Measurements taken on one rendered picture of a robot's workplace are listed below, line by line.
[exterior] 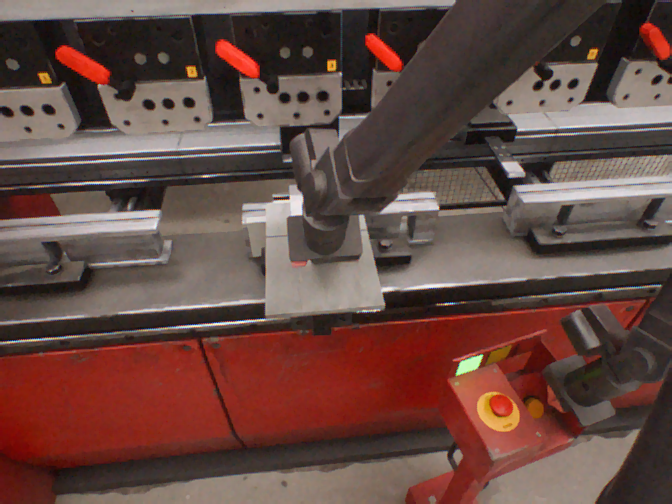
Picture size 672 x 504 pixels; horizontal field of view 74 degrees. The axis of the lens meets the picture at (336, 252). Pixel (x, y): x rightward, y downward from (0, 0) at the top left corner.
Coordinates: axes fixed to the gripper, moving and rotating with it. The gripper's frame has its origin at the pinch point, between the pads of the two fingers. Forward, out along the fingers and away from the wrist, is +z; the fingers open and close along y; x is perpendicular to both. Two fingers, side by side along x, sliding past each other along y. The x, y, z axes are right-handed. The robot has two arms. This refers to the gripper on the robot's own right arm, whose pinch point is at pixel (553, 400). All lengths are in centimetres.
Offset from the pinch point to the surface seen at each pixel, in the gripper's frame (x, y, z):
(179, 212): 69, 152, 123
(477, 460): 15.7, -4.5, 5.5
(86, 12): 59, 60, -43
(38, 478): 117, 30, 75
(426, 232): 8.8, 37.8, -2.7
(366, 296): 30.1, 22.1, -16.8
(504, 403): 10.0, 2.2, -2.4
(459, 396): 15.3, 6.1, 1.8
